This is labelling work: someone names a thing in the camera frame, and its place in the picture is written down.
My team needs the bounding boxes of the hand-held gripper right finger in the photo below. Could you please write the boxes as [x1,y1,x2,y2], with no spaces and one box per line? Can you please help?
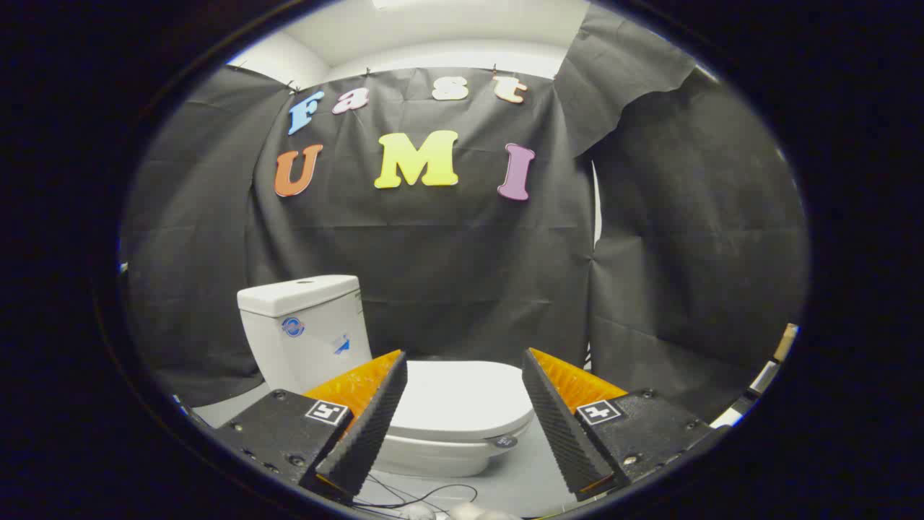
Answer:
[521,348,730,503]

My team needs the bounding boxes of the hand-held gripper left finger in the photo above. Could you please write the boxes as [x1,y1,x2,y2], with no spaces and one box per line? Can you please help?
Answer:
[213,350,409,506]

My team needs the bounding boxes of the white toilet lid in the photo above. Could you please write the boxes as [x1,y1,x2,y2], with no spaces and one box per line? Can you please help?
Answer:
[386,360,536,443]

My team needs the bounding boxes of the white ceramic toilet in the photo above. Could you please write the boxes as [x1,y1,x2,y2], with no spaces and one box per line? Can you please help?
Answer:
[237,275,536,479]

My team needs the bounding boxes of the black backdrop cloth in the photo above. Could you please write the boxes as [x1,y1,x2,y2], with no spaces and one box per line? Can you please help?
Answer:
[119,4,809,423]

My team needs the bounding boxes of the thin black cable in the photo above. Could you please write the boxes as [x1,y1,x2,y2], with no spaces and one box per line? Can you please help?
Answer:
[354,473,479,518]

